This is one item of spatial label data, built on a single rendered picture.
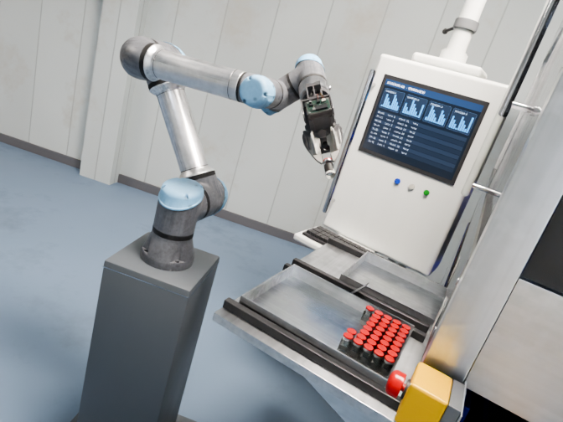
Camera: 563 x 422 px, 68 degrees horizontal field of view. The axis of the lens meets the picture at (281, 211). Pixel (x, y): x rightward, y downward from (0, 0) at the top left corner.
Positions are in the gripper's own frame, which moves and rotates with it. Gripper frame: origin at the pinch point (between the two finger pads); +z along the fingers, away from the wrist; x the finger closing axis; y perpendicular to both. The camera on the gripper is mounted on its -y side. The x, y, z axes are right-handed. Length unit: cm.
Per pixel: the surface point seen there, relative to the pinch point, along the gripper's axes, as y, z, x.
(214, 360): -127, -6, -71
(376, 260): -55, -4, 10
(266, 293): -21.4, 18.7, -20.4
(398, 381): 0.3, 48.4, 4.0
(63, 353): -89, -5, -126
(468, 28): -23, -74, 59
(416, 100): -39, -61, 37
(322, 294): -31.5, 16.1, -7.7
